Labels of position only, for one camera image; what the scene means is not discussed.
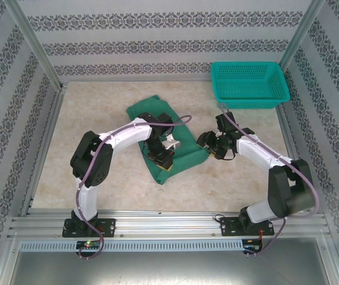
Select green long pants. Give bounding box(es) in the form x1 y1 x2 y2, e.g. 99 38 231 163
126 94 210 185

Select teal plastic mesh basket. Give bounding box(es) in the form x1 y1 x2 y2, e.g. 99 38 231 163
210 61 291 110

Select right controller circuit board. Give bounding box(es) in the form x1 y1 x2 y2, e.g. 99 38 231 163
243 239 264 252

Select controller circuit board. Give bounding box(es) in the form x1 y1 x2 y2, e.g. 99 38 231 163
76 240 102 249
243 239 264 252

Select grey sheet metal panel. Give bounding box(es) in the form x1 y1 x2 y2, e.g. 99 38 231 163
0 251 339 285

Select left controller circuit board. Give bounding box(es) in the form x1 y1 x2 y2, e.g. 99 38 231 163
76 240 102 249

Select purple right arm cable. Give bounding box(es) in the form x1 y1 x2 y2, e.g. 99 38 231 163
220 103 320 258

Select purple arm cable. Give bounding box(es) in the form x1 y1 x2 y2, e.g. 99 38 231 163
220 103 320 258
75 115 193 261

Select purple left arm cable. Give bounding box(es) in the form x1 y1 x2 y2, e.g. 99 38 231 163
75 115 193 261

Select aluminium mounting rail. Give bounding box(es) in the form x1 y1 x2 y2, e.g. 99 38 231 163
7 210 327 239

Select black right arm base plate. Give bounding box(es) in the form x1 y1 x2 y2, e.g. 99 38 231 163
220 216 275 238

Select grey slotted cable duct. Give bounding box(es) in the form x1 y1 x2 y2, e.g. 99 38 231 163
19 239 245 252

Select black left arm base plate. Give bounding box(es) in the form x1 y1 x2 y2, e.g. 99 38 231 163
62 218 116 238

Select aluminium frame post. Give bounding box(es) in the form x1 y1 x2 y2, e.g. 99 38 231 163
4 0 69 90
278 0 327 68

